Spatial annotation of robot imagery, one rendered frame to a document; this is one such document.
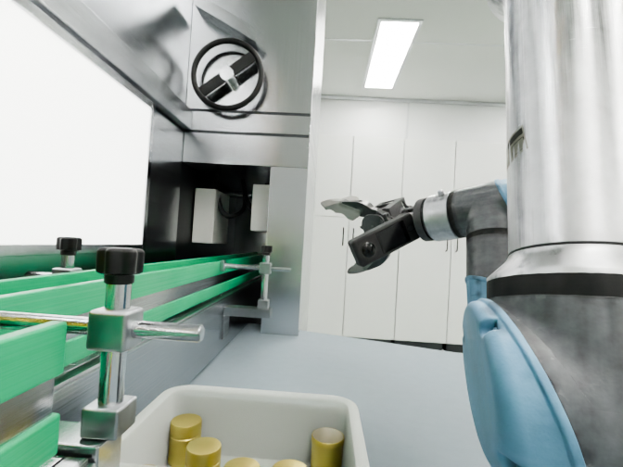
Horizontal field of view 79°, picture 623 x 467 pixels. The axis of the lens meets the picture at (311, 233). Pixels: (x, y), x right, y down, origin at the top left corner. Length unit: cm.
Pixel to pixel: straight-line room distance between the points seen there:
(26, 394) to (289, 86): 105
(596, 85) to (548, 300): 15
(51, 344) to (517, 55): 39
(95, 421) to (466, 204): 49
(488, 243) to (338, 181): 340
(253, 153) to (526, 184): 92
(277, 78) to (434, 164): 303
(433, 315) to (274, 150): 317
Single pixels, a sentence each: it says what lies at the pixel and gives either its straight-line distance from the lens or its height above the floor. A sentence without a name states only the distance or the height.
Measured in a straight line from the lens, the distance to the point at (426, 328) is 406.
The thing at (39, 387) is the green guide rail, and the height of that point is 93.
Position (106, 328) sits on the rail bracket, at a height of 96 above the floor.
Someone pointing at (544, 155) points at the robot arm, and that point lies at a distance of 31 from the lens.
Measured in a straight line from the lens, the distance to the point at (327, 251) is 384.
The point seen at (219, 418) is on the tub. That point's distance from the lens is 50.
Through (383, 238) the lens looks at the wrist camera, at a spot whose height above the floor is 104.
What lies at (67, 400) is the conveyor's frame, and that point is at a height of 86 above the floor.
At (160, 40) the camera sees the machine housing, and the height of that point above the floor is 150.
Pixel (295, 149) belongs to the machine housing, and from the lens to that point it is 113.
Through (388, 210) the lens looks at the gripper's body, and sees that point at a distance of 66.
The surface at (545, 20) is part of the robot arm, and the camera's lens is 37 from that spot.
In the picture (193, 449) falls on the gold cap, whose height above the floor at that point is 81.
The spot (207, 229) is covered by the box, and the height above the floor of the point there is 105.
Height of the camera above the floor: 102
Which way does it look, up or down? 1 degrees up
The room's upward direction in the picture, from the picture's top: 3 degrees clockwise
